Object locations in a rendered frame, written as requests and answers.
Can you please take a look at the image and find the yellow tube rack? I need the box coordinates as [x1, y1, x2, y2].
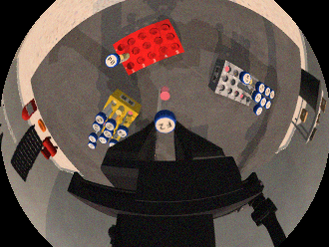
[105, 89, 142, 134]

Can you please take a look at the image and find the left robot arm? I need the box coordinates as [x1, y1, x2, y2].
[108, 224, 116, 247]

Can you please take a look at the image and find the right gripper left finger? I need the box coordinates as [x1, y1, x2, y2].
[104, 121, 157, 160]

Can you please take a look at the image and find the grey tube rack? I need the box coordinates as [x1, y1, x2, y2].
[208, 59, 251, 106]

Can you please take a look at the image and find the red lego plate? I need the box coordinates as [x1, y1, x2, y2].
[113, 19, 184, 75]

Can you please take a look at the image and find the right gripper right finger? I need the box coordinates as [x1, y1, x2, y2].
[173, 121, 225, 160]

